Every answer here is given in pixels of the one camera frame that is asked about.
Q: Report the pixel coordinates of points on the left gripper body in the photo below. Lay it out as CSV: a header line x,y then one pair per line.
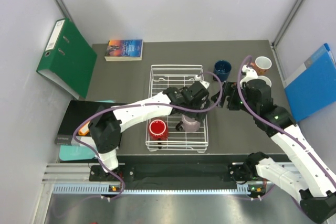
x,y
196,105

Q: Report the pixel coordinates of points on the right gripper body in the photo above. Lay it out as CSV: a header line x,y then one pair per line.
x,y
231,88

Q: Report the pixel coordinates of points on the lilac mug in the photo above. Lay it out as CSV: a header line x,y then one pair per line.
x,y
188,125

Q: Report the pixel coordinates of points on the dark blue mug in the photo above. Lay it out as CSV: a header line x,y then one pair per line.
x,y
222,69

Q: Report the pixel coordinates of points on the light blue floral mug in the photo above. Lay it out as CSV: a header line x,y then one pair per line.
x,y
266,79

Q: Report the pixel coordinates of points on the pink floral mug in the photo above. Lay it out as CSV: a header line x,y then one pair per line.
x,y
261,65

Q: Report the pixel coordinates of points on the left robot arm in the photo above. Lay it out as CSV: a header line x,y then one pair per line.
x,y
106,129

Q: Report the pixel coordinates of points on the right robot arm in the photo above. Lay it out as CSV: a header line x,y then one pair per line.
x,y
314,187

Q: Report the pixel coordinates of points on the red mug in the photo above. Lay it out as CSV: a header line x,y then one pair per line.
x,y
158,130

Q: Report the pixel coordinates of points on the paperback book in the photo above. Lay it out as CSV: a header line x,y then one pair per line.
x,y
124,50

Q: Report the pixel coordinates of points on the blue folder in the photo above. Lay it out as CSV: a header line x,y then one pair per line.
x,y
312,86

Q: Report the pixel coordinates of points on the black box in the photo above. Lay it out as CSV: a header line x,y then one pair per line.
x,y
76,113

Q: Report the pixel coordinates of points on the green lever arch binder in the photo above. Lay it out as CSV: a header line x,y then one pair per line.
x,y
68,60

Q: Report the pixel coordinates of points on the teal notebook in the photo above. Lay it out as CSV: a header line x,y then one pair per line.
x,y
76,153

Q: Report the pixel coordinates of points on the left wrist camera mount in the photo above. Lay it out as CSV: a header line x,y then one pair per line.
x,y
199,78

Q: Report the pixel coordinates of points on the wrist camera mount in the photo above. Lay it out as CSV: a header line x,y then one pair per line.
x,y
249,73
199,78

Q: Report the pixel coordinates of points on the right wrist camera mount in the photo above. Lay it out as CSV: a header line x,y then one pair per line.
x,y
249,73

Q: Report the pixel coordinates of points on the white wire dish rack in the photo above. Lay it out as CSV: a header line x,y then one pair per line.
x,y
161,78

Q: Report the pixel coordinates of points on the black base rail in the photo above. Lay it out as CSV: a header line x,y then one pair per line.
x,y
176,172

